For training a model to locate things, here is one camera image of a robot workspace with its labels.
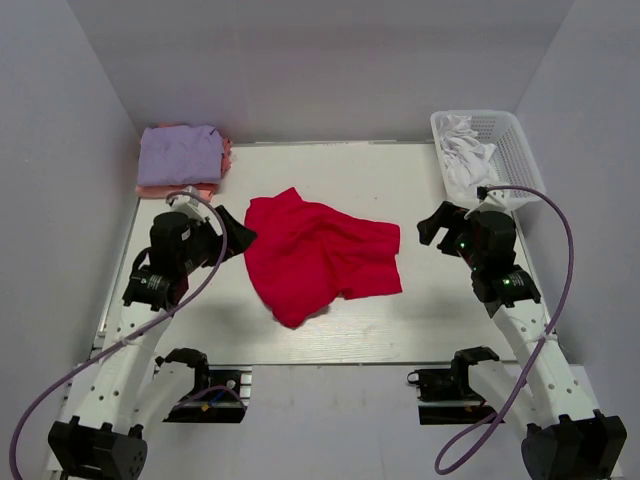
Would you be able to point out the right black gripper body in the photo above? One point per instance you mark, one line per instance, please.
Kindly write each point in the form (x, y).
(472, 256)

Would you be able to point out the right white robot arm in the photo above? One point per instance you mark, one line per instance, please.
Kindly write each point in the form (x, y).
(562, 433)

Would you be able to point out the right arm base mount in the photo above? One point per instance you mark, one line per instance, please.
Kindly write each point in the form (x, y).
(441, 402)

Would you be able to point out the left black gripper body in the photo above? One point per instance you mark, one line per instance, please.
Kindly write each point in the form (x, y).
(205, 245)

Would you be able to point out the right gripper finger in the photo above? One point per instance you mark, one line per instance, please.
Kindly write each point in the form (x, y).
(455, 239)
(447, 216)

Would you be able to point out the white plastic basket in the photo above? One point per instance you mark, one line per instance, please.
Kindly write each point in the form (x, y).
(516, 156)

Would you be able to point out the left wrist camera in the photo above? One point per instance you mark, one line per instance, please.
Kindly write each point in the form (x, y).
(187, 201)

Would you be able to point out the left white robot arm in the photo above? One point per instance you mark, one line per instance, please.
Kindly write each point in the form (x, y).
(136, 388)

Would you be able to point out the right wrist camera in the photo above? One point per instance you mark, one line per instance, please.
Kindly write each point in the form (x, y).
(490, 201)

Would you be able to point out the red t-shirt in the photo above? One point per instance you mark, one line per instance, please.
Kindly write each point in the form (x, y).
(307, 254)

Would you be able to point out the folded lavender t-shirt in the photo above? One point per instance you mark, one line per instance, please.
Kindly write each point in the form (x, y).
(179, 155)

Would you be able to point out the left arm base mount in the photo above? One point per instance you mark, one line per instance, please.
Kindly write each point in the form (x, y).
(222, 399)

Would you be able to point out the crumpled white t-shirt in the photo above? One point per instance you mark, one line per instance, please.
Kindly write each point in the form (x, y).
(468, 157)

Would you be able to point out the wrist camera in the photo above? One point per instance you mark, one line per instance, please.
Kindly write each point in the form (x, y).
(490, 201)
(187, 201)

